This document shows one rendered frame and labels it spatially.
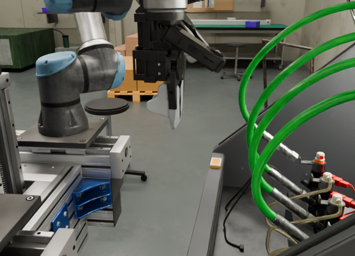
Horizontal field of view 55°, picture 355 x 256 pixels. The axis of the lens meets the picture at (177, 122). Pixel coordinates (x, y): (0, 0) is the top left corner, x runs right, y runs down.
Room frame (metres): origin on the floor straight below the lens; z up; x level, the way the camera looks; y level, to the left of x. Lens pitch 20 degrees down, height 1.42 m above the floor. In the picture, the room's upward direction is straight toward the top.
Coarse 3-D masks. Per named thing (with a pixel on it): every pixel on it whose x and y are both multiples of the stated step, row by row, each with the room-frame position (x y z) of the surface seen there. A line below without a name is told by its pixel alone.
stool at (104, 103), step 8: (88, 104) 2.50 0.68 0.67; (96, 104) 2.50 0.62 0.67; (104, 104) 2.50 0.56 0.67; (112, 104) 2.50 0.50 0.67; (120, 104) 2.50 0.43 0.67; (128, 104) 2.54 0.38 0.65; (88, 112) 2.40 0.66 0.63; (96, 112) 2.37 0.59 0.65; (104, 112) 2.36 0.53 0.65; (112, 112) 2.38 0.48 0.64; (120, 112) 2.43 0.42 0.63; (144, 176) 2.51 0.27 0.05
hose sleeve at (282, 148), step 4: (264, 132) 0.69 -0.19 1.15; (264, 136) 0.69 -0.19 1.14; (268, 136) 0.69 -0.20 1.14; (272, 136) 0.69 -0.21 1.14; (268, 140) 0.69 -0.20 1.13; (280, 144) 0.68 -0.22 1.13; (280, 148) 0.68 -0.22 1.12; (284, 148) 0.68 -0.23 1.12; (288, 148) 0.69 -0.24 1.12; (284, 152) 0.68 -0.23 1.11; (288, 152) 0.68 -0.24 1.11; (288, 156) 0.68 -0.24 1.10
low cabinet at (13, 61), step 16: (0, 32) 7.39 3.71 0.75; (16, 32) 7.39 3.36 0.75; (32, 32) 7.56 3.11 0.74; (48, 32) 8.30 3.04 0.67; (0, 48) 6.92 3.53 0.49; (16, 48) 6.89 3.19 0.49; (32, 48) 7.47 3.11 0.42; (48, 48) 8.20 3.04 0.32; (16, 64) 6.90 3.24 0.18; (32, 64) 7.45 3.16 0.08
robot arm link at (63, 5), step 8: (48, 0) 0.83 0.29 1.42; (56, 0) 0.82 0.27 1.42; (64, 0) 0.83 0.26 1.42; (72, 0) 0.84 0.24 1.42; (80, 0) 0.85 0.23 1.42; (88, 0) 0.86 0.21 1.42; (96, 0) 0.87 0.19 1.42; (48, 8) 0.84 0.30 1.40; (56, 8) 0.83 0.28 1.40; (64, 8) 0.84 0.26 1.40; (72, 8) 0.85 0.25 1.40; (80, 8) 0.86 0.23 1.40; (88, 8) 0.87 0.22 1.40
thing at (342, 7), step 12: (324, 12) 0.67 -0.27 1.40; (336, 12) 0.67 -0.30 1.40; (300, 24) 0.68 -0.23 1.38; (276, 36) 0.69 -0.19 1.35; (264, 48) 0.69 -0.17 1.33; (252, 60) 0.70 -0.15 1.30; (252, 72) 0.70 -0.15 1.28; (240, 84) 0.71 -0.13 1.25; (240, 96) 0.70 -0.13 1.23; (240, 108) 0.70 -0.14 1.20
